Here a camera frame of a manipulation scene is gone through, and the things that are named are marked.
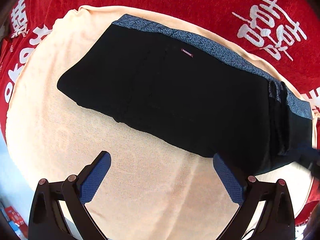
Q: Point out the cream beige towel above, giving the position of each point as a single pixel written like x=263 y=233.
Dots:
x=153 y=190

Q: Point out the red blanket with white characters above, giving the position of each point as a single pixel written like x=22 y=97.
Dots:
x=285 y=33

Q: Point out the black pants with grey waistband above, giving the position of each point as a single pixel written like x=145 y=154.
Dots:
x=192 y=93

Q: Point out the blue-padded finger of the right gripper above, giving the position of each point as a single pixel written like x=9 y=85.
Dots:
x=308 y=157

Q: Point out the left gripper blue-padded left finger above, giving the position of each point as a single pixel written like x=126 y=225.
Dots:
x=46 y=219

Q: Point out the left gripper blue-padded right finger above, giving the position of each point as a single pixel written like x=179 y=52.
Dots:
x=265 y=209

